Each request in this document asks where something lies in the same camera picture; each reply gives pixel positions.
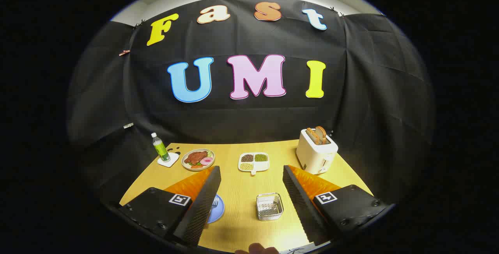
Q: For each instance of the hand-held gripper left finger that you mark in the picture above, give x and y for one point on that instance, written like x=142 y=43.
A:
x=202 y=203

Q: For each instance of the green drink bottle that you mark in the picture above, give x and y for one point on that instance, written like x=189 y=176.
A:
x=160 y=149

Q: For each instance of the white divided tray of beans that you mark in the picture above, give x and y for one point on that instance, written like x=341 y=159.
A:
x=254 y=161

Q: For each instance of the blue round plate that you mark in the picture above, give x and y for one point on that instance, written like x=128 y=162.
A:
x=218 y=211

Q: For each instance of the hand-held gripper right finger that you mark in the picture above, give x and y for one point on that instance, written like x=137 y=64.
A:
x=300 y=203

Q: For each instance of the white square coaster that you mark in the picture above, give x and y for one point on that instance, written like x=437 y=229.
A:
x=171 y=161

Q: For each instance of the white toaster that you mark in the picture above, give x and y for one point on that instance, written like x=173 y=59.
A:
x=314 y=156

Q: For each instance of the toast slice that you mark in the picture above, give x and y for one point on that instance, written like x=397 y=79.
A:
x=322 y=134
x=312 y=136

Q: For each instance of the plate of steak and vegetables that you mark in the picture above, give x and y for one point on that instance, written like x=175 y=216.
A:
x=197 y=158

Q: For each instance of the perforated metal basket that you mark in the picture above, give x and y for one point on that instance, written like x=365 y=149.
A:
x=269 y=206

